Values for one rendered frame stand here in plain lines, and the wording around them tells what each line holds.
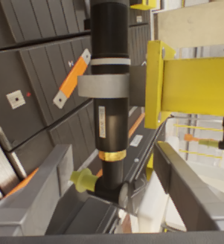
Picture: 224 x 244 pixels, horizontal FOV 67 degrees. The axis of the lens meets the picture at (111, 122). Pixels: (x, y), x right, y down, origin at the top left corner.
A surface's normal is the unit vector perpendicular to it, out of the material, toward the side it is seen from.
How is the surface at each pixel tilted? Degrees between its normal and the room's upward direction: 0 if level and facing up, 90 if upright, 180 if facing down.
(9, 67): 0
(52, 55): 0
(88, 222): 90
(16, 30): 0
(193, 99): 90
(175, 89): 90
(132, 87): 90
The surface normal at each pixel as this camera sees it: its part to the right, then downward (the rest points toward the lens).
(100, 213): -0.15, -0.87
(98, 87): -0.31, 0.26
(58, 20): 0.87, 0.11
